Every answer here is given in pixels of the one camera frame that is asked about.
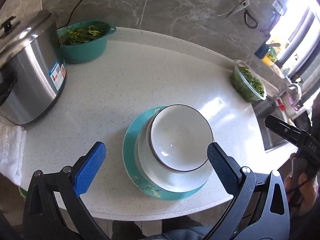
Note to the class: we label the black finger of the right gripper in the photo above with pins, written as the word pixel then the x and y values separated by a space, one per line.
pixel 288 132

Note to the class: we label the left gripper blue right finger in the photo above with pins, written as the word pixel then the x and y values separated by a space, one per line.
pixel 226 168

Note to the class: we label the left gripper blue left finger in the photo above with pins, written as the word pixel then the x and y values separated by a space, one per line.
pixel 86 168

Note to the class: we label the white bowl dark rim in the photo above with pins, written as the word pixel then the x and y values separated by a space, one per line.
pixel 179 136

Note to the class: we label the large white bowl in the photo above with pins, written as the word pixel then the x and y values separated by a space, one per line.
pixel 160 175

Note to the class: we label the black kitchen scissors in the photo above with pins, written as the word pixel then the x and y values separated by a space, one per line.
pixel 243 5

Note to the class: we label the person right hand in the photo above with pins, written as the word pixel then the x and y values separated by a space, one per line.
pixel 309 190

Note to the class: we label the stainless steel sink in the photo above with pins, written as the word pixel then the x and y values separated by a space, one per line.
pixel 262 109

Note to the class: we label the chrome sink faucet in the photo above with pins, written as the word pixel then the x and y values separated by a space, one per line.
pixel 294 90

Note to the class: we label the glass bowl of greens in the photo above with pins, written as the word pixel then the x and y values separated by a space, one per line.
pixel 247 83

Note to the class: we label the yellow oil bottle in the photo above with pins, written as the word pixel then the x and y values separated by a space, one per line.
pixel 267 53

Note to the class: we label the white folded towel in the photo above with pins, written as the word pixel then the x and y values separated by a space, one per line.
pixel 13 140

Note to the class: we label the stainless steel rice cooker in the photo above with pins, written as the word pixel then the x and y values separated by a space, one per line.
pixel 33 73

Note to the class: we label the teal plastic colander basin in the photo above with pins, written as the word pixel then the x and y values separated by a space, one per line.
pixel 84 41

